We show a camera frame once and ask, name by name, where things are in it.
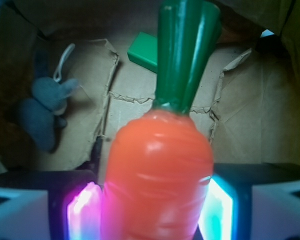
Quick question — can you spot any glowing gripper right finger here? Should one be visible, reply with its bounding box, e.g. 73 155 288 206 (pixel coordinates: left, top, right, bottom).
194 163 300 240

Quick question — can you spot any grey plush bunny toy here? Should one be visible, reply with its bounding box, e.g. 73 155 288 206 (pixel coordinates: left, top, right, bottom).
13 51 80 152

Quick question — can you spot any white cord loop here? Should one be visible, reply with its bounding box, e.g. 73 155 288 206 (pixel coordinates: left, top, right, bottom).
52 42 76 83

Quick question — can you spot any brown paper bag bin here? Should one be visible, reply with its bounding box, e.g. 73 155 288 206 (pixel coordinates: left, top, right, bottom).
0 0 300 182

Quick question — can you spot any orange toy carrot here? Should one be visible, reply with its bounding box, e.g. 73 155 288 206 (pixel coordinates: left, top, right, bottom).
100 0 221 240

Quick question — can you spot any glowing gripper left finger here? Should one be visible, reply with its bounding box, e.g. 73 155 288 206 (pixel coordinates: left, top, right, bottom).
0 170 102 240

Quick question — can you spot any green rectangular block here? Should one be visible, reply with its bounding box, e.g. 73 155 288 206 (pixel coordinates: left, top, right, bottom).
127 32 158 73

